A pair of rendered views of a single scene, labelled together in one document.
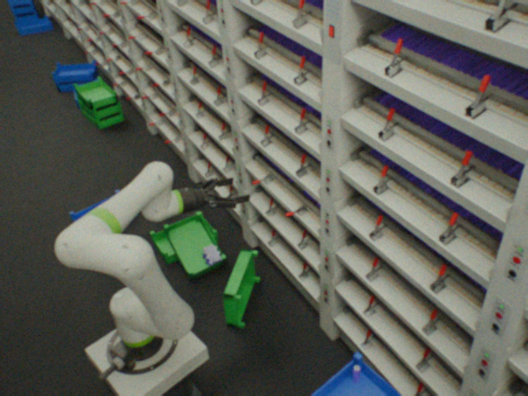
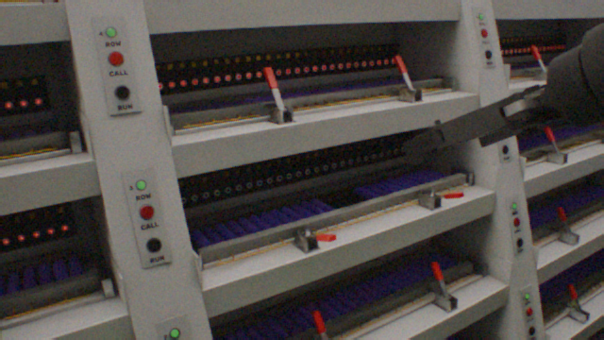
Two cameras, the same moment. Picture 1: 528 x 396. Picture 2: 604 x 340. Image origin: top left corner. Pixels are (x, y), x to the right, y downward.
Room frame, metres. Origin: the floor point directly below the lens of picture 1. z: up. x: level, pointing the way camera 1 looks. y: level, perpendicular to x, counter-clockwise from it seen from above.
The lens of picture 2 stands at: (1.89, 0.70, 0.70)
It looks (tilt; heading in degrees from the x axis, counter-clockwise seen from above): 3 degrees down; 270
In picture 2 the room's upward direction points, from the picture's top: 11 degrees counter-clockwise
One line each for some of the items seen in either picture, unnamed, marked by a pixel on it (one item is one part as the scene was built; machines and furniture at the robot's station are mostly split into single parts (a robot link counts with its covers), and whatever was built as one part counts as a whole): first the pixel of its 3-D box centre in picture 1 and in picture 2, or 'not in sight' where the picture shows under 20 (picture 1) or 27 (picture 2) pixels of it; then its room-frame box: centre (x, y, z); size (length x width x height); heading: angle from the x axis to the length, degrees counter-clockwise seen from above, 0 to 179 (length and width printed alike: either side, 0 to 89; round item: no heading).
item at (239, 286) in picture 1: (242, 287); not in sight; (1.69, 0.15, 0.10); 0.30 x 0.08 x 0.20; 164
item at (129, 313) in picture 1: (137, 315); not in sight; (1.23, 0.48, 0.49); 0.16 x 0.13 x 0.19; 68
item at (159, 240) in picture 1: (184, 237); not in sight; (2.13, 0.46, 0.04); 0.30 x 0.20 x 0.08; 119
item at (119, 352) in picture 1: (129, 349); not in sight; (1.19, 0.53, 0.37); 0.26 x 0.15 x 0.06; 140
